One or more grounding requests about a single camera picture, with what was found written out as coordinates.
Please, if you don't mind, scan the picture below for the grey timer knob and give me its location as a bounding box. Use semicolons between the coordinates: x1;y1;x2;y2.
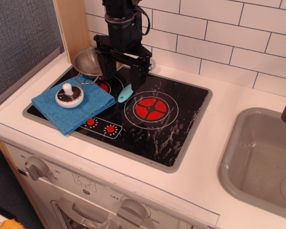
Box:
24;156;49;181

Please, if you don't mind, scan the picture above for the wooden side post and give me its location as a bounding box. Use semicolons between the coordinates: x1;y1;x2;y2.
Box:
52;0;91;64

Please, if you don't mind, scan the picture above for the grey sink basin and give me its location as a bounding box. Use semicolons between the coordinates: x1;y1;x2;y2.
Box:
218;107;286;218

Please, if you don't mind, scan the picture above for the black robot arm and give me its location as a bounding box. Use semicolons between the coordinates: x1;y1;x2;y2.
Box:
93;0;152;91

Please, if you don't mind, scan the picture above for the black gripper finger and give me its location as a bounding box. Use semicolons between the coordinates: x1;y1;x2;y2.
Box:
130;57;150;91
95;49;117;80

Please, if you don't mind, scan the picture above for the white toy mushroom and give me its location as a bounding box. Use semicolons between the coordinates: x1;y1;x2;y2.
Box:
55;83;84;109

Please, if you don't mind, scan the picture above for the stainless steel pot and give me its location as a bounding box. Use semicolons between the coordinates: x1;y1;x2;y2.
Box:
73;46;157;85

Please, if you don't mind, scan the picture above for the red left stove knob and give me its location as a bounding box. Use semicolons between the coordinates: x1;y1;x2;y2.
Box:
86;118;95;126

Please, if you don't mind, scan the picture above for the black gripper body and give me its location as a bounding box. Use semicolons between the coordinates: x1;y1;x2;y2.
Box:
94;16;152;62

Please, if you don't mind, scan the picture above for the black toy stovetop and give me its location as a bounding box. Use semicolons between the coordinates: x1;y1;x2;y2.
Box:
22;64;214;174

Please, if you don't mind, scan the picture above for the grey oven temperature knob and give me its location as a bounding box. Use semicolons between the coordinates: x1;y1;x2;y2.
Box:
117;199;147;227

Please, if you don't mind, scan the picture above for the red right stove knob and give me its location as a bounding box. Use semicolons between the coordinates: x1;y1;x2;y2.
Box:
105;125;115;134

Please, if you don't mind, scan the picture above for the yellow object at corner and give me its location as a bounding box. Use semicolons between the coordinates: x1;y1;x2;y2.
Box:
0;219;24;229

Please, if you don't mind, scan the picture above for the blue cloth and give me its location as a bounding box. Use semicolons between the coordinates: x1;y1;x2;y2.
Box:
31;76;115;135

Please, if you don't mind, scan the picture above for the grey ladle with blue handle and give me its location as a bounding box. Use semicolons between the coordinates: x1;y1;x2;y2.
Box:
118;84;134;104

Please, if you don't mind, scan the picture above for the toy oven door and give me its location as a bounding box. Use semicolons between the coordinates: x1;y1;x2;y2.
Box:
50;197;189;229

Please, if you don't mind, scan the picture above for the red stove knob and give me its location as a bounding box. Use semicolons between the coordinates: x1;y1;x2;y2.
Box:
86;118;95;126
105;125;115;134

